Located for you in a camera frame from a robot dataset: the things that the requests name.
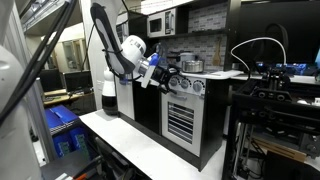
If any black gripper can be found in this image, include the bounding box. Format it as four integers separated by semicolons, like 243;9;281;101
151;64;183;96

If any shiny steel pot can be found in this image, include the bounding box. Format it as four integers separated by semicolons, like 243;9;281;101
181;59;205;74

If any grey lidded toy pot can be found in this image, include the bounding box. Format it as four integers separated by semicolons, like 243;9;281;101
175;50;198;69

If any white toy oven door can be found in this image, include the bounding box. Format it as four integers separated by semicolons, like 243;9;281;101
160;92;205;158

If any wooden toy spatula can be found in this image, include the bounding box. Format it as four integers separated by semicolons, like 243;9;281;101
212;35;223;67

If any white and black toy kitchen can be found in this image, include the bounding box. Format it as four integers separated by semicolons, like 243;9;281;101
81;0;244;173

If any white toy microwave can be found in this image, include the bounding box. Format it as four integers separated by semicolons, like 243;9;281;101
146;8;177;38

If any black computer monitor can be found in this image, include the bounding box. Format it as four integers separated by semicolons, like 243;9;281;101
39;68;64;93
63;69;94;94

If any wooden desk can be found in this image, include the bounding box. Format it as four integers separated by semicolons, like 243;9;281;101
43;88;96;108

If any blue storage box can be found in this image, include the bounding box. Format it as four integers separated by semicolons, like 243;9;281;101
51;126;91;158
44;104;81;136

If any blue electronics board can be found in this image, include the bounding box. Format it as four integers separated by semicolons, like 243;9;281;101
254;61;316;76

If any large black screen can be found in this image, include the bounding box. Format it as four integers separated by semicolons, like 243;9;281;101
238;0;320;66

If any grey oven door handle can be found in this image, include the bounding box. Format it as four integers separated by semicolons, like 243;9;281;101
171;94;190;101

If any blue and white camera mount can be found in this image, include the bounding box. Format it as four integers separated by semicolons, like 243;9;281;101
139;53;162;89

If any white cable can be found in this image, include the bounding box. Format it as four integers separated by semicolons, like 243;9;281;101
229;36;288;73

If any black wire cart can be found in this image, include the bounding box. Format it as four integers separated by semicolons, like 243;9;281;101
222;66;320;180

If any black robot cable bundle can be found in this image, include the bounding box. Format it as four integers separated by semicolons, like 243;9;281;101
0;0;79;125

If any aluminium frame post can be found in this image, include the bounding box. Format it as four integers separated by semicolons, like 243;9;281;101
8;0;58;163

